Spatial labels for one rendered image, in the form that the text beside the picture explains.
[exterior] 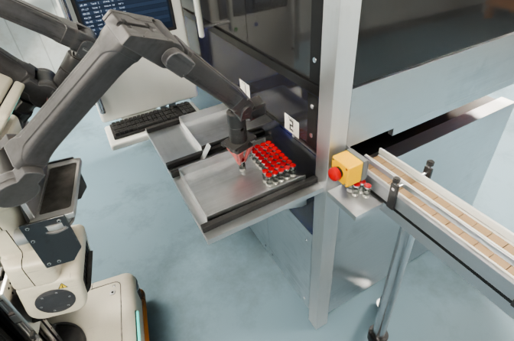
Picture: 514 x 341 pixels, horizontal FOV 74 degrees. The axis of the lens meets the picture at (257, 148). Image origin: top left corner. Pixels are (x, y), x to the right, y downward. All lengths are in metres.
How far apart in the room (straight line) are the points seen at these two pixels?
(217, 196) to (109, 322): 0.79
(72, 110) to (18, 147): 0.12
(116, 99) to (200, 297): 1.08
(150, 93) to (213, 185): 0.80
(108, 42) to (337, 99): 0.57
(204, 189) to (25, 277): 0.53
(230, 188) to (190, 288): 0.96
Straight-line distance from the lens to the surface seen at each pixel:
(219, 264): 2.04
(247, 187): 1.12
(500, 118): 1.79
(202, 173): 1.20
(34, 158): 0.75
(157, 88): 1.81
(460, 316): 2.03
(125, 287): 1.75
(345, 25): 0.87
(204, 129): 1.44
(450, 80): 1.31
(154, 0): 1.70
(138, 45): 0.63
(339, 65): 0.90
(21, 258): 1.15
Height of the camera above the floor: 1.63
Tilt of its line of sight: 36 degrees down
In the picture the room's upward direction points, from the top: 4 degrees counter-clockwise
